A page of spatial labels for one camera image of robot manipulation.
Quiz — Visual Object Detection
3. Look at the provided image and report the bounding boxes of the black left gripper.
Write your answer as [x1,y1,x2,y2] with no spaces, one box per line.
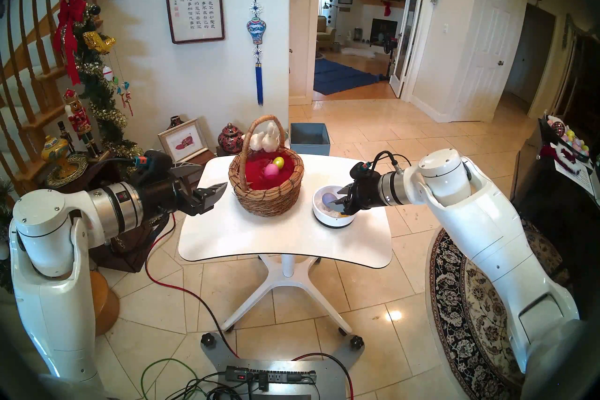
[139,161,229,219]

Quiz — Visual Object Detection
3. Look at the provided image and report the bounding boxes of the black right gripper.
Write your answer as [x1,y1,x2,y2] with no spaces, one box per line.
[328,176,384,217]

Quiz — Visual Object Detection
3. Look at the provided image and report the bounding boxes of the red shredded basket filling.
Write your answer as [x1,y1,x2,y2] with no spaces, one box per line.
[245,151,297,191]

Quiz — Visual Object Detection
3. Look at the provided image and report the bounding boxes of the white round bowl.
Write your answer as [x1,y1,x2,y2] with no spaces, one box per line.
[312,185,358,229]

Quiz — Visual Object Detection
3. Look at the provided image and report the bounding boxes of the framed red shoe picture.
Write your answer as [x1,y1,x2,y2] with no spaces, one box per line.
[157,118,209,163]

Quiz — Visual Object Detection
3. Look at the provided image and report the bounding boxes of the red cloisonne lidded jar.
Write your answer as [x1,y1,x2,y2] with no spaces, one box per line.
[217,123,245,154]

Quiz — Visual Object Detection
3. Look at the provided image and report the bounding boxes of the blue open box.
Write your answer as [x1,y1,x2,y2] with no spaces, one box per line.
[289,123,331,156]

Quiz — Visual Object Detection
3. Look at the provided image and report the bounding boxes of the white plush bunny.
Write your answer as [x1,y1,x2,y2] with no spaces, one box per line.
[241,122,286,153]

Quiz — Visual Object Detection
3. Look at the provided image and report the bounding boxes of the dark wood side table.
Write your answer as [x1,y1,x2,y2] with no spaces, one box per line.
[45,151,216,273]

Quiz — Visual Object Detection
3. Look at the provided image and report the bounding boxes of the colourful hanging bird ornaments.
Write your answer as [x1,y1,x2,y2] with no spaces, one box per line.
[115,81,134,116]

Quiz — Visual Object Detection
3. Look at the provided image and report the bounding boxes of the blue area rug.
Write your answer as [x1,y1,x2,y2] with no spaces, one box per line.
[313,58,380,96]

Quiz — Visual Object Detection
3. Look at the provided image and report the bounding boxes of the ornate decorative plate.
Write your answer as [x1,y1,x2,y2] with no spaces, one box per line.
[45,154,89,189]

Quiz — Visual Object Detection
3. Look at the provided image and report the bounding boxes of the green tinsel stair garland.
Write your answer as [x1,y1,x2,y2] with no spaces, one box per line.
[70,3,143,161]

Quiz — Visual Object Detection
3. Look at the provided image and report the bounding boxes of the red nutcracker figure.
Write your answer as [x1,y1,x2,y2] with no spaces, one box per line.
[63,89,101,158]

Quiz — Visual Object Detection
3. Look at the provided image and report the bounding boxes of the small black nutcracker figure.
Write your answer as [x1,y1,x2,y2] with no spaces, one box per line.
[57,121,75,156]

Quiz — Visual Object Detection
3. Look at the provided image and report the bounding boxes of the yellow cloisonne urn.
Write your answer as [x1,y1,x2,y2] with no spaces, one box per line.
[41,135,71,175]

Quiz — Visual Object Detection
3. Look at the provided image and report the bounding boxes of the round orange wooden stand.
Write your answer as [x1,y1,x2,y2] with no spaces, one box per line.
[89,270,120,337]

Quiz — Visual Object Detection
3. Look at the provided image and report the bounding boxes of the blue vase tassel hanging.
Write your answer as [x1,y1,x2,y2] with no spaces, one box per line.
[247,0,267,107]

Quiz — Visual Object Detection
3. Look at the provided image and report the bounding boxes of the tan armchair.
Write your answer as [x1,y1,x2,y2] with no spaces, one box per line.
[317,16,337,50]

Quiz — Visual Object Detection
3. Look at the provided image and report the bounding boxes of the wooden staircase railing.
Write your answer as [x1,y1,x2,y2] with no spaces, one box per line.
[0,0,153,198]

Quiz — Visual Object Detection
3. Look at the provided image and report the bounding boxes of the black fireplace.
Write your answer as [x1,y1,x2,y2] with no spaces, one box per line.
[369,19,398,46]

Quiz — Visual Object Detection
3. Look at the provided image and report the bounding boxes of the gold foil ornament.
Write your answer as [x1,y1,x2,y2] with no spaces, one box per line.
[83,31,116,54]

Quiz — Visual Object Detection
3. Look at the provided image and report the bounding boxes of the white glass french door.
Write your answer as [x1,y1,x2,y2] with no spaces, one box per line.
[389,0,427,99]

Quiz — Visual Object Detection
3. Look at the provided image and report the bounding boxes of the large oriental floral rug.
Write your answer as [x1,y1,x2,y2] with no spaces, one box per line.
[426,205,586,400]

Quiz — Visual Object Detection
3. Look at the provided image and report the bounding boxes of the black power strip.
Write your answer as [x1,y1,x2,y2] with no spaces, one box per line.
[225,366,317,385]

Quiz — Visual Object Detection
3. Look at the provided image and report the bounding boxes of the white panel door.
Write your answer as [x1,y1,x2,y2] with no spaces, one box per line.
[452,0,523,123]

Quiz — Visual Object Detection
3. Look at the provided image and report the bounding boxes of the red ribbon bow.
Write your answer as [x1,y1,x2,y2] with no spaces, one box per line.
[52,0,87,86]

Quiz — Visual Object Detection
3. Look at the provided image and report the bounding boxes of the decorated christmas tree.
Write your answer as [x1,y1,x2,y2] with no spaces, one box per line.
[0,179,19,294]

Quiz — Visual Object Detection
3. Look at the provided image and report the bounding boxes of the black tray of eggs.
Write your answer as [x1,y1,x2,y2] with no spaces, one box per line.
[538,115,593,165]

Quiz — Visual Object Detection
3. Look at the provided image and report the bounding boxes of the white paper sheet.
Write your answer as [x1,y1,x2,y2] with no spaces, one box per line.
[555,160,597,198]

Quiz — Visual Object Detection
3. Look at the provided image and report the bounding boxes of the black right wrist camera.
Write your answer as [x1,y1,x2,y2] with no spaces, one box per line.
[351,161,378,179]

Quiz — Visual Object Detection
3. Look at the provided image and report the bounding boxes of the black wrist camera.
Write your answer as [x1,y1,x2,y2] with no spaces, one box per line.
[133,150,175,179]
[351,161,378,179]

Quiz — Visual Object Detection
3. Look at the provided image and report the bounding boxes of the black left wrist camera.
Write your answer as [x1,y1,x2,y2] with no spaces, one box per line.
[133,150,175,179]

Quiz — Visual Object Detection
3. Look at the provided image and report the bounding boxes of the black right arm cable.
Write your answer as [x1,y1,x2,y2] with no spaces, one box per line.
[370,150,412,175]

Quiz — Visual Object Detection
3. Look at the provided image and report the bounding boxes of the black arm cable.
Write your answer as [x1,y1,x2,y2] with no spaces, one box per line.
[370,150,412,175]
[110,212,172,259]

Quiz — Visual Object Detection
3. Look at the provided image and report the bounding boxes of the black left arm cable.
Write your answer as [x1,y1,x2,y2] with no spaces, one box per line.
[110,212,172,259]

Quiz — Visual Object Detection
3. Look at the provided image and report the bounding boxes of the wicker basket with handle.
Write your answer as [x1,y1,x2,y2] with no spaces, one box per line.
[228,115,304,217]

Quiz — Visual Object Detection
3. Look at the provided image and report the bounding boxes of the white table pedestal base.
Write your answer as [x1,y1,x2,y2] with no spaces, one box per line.
[220,254,353,334]

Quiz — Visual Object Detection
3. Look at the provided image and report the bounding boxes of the green cable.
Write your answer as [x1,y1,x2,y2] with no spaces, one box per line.
[141,358,202,400]

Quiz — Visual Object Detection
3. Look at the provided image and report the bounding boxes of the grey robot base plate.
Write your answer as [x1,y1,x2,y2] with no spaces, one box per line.
[201,333,365,400]

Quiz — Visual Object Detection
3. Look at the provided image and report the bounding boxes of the black cable bundle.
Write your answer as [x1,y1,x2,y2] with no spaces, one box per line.
[164,371,268,400]

